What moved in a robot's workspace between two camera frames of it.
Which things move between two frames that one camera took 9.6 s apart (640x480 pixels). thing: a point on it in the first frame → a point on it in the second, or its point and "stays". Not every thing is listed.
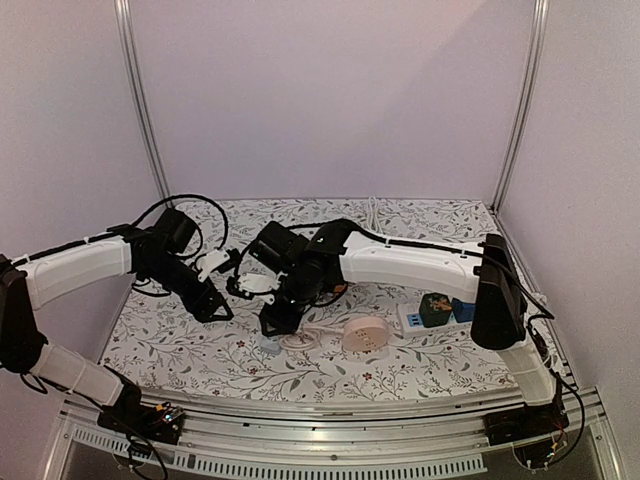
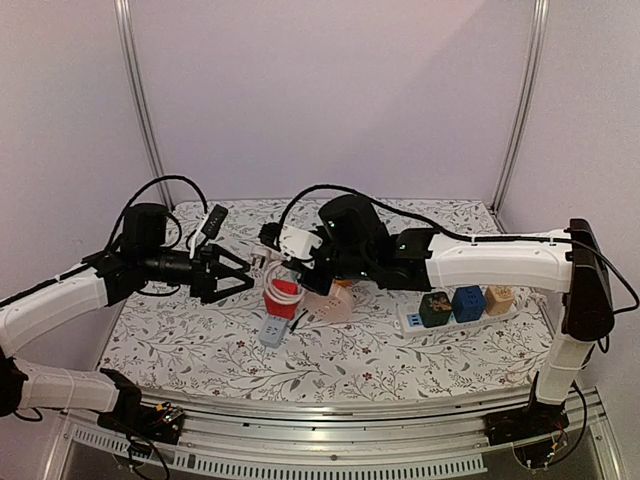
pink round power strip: (363, 334) → (336, 306)
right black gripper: (282, 314) → (319, 279)
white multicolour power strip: (409, 324) stays
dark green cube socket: (435, 309) stays
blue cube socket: (463, 312) stays
